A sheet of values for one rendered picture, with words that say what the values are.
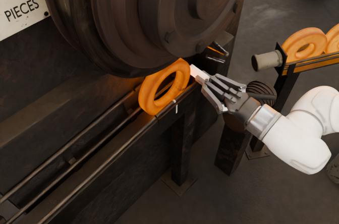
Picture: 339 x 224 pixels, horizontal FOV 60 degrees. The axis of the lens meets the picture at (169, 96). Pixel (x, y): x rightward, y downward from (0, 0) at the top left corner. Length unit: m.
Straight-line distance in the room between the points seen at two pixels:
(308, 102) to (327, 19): 1.79
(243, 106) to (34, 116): 0.52
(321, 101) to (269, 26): 1.57
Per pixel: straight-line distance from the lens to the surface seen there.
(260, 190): 1.56
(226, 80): 0.89
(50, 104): 0.71
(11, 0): 0.57
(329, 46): 1.17
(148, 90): 0.77
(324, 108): 0.88
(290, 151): 0.80
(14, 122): 0.71
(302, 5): 2.73
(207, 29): 0.62
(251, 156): 1.61
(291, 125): 0.81
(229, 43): 0.94
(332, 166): 1.66
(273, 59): 1.08
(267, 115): 0.81
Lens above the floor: 1.40
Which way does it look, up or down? 51 degrees down
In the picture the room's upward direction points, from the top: straight up
